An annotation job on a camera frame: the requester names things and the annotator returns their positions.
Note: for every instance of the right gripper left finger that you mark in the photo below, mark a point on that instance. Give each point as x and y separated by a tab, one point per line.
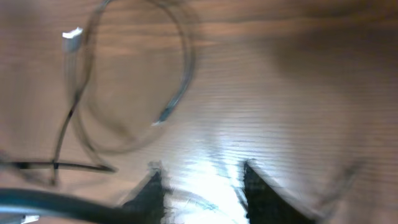
146	201

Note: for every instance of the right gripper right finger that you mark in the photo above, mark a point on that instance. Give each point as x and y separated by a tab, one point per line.
265	205

